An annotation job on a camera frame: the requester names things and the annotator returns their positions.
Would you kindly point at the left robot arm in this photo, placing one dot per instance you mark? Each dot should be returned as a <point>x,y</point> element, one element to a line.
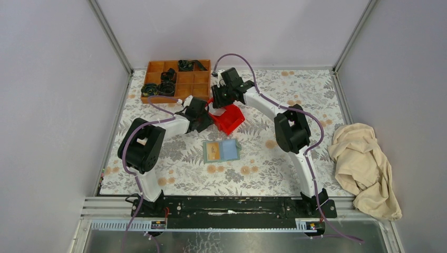
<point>141,146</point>

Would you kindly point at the beige crumpled cloth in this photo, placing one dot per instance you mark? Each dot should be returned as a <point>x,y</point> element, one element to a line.
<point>364,170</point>

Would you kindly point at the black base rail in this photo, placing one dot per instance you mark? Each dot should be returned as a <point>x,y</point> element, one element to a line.
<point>201,212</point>

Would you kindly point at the orange credit card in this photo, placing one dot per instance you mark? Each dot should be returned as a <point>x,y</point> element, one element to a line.
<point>212,151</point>

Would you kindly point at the green card holder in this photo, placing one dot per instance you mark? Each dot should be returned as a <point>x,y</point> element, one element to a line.
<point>229,150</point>

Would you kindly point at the aluminium frame post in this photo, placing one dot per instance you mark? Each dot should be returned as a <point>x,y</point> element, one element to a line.
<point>355,33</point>
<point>108,31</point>

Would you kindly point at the red plastic bin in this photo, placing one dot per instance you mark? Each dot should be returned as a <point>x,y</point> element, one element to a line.
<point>226,119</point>

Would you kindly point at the aluminium frame post right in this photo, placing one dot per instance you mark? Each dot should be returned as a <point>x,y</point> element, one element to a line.
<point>355,33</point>

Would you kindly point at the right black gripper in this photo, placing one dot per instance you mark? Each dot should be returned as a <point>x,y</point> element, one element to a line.
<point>217,103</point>

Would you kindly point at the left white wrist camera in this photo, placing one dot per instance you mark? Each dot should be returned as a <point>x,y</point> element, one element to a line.
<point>185,102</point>

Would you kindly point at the floral patterned mat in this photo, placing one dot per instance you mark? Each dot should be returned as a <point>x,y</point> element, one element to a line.
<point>263,168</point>

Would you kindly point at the orange compartment tray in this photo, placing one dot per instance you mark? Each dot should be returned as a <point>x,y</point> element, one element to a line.
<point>167,81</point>

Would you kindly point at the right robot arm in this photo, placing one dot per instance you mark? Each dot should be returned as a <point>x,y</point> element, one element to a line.
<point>292,130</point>

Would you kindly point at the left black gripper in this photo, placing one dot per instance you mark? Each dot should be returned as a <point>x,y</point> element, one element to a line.
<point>207,121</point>

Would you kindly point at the aluminium frame post left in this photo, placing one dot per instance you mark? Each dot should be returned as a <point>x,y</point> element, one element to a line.
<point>108,31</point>

